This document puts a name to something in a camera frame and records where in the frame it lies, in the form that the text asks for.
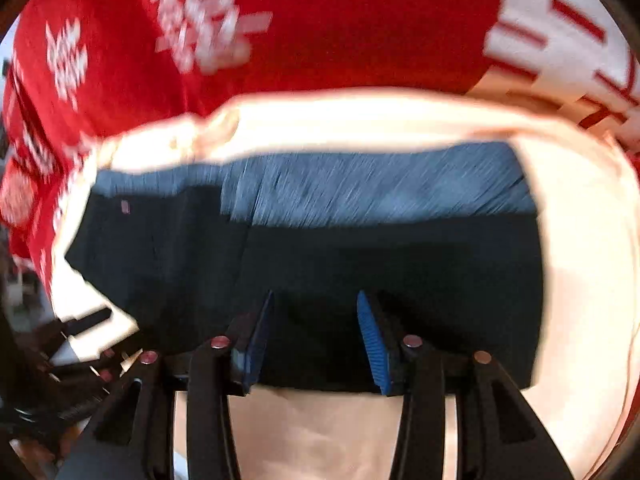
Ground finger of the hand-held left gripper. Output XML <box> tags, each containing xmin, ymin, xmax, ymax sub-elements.
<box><xmin>50</xmin><ymin>331</ymin><xmax>146</xmax><ymax>383</ymax></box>
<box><xmin>50</xmin><ymin>307</ymin><xmax>114</xmax><ymax>343</ymax></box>

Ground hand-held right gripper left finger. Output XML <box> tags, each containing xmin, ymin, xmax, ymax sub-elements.
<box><xmin>55</xmin><ymin>290</ymin><xmax>276</xmax><ymax>480</ymax></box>

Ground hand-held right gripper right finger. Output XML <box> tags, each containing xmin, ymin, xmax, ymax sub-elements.
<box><xmin>356</xmin><ymin>290</ymin><xmax>576</xmax><ymax>480</ymax></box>

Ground black pants with blue stripes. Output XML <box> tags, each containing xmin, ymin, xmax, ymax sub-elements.
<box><xmin>65</xmin><ymin>142</ymin><xmax>546</xmax><ymax>393</ymax></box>

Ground peach cloth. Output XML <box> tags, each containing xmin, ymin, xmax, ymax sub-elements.
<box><xmin>50</xmin><ymin>87</ymin><xmax>640</xmax><ymax>480</ymax></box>

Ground red printed blanket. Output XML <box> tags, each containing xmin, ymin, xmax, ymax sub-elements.
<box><xmin>0</xmin><ymin>0</ymin><xmax>640</xmax><ymax>306</ymax></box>

